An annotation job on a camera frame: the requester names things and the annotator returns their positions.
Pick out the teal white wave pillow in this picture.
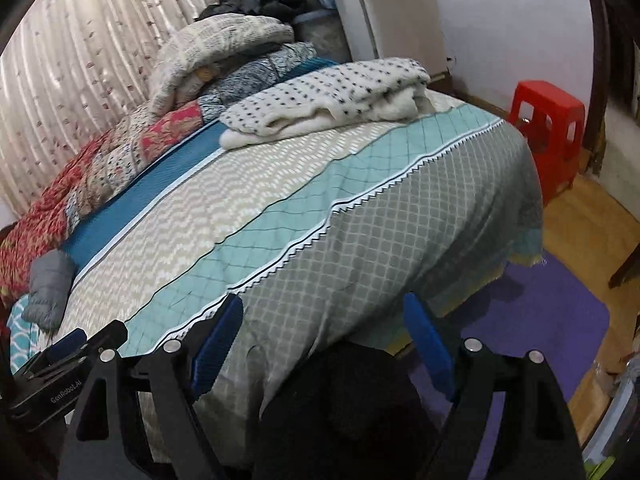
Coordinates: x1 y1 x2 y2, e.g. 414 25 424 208
6 295 39 374

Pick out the red plastic stool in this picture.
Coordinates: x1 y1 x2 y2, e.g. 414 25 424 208
509 80 586 206

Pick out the beige floral curtain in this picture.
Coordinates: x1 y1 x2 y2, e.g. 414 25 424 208
1 0 214 216

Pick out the clear plastic storage box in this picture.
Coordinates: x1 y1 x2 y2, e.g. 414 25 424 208
292 10 352 63

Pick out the grey folded puffer jacket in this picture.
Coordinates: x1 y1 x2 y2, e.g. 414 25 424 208
22 249 77 334

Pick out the white air conditioner unit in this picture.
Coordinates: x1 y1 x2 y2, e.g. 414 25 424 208
335 0 448 80

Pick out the dark clothes pile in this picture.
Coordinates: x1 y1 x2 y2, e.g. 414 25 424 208
195 0 310 24

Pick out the beige checked folded quilt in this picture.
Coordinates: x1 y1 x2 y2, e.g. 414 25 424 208
148 13 294 117

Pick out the red floral patchwork quilt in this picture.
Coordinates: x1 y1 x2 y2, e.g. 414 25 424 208
1 41 317 309

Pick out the patterned bedspread teal grey beige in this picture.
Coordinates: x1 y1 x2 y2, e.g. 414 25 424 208
60 96 542 466

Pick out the purple floor mat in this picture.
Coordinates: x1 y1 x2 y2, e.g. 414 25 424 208
394 249 612 480

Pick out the white black-dotted fleece garment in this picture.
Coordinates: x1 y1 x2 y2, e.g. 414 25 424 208
219 58 435 150

